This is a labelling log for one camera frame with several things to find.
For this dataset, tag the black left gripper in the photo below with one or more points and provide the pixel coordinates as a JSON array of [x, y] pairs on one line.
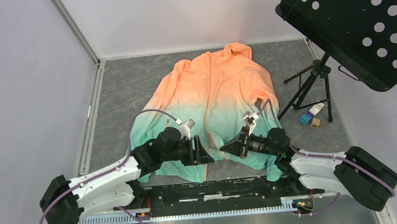
[[199, 150]]

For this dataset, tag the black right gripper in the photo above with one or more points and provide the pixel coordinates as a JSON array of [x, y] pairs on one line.
[[235, 146]]

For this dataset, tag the orange and teal gradient jacket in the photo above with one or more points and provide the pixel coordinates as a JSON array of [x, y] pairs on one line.
[[214, 89]]

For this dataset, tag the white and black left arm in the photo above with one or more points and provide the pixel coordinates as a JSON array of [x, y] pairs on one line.
[[67, 201]]

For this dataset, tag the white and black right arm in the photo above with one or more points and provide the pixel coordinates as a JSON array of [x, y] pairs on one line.
[[355, 172]]

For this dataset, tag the blue small box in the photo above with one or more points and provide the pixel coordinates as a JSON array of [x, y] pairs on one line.
[[306, 118]]

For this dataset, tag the brown small box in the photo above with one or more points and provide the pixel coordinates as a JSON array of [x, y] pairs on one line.
[[315, 122]]

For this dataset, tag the white small box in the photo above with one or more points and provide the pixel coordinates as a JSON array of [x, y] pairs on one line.
[[315, 109]]

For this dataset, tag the black perforated music stand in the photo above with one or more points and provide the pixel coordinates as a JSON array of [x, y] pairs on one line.
[[361, 35]]

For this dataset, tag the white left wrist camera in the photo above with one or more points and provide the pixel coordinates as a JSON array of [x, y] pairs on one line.
[[185, 127]]

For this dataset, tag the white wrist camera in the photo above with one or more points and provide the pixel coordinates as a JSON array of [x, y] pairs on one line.
[[185, 127], [250, 121]]

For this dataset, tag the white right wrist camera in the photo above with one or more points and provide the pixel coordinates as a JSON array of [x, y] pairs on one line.
[[250, 121]]

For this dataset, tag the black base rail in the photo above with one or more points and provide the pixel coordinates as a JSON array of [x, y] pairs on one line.
[[217, 195]]

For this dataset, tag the silver slotted cable duct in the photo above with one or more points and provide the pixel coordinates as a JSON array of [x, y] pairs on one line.
[[123, 218]]

